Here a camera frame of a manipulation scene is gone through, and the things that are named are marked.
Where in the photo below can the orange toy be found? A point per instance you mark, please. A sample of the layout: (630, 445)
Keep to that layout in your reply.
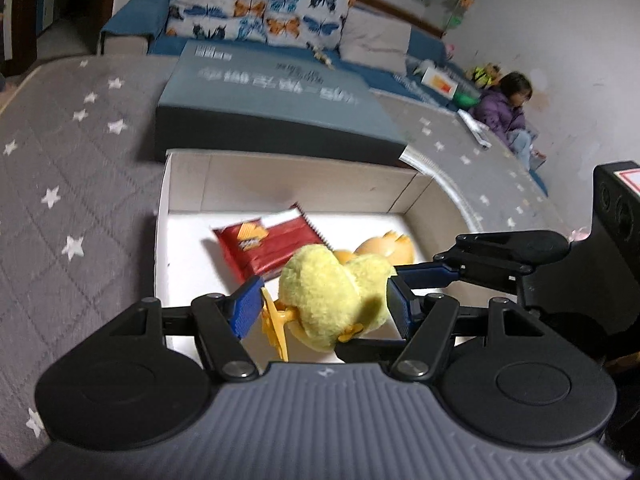
(385, 247)

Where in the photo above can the green bowl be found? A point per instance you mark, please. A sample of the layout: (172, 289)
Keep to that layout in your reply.
(467, 100)

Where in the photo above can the white orange carton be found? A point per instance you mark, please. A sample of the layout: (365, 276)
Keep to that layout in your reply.
(440, 82)

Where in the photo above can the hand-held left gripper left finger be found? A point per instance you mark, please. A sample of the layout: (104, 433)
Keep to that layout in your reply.
(246, 310)

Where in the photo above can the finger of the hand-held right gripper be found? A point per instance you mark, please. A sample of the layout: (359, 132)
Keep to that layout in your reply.
(434, 275)

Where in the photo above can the white plastic packet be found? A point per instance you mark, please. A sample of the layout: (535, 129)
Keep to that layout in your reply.
(475, 127)

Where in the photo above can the flower wall decoration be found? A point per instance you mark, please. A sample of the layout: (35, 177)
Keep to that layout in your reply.
(460, 7)

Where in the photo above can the red snack packet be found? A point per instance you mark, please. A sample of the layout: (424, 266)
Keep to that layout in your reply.
(265, 245)

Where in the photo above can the butterfly print cushion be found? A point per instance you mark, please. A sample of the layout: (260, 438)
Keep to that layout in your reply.
(260, 7)

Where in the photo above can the yellow plush duck toy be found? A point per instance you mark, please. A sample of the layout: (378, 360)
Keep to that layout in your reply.
(330, 300)

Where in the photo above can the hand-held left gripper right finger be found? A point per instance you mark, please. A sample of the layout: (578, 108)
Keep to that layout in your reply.
(400, 310)

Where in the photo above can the small white toy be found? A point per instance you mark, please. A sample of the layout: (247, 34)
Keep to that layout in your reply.
(324, 57)

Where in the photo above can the grey star-print blanket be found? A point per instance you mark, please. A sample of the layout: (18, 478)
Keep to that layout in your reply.
(80, 185)

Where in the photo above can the yellow stuffed toy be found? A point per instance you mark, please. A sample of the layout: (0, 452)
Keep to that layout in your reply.
(484, 75)

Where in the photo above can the blue sofa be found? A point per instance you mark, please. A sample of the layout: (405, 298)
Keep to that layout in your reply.
(135, 17)

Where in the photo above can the white cardboard box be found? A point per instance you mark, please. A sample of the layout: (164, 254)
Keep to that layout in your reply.
(190, 240)

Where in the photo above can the grey-blue box lid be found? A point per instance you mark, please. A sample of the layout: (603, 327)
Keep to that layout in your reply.
(260, 100)

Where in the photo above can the grey cushion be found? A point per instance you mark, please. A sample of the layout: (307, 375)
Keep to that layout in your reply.
(377, 40)

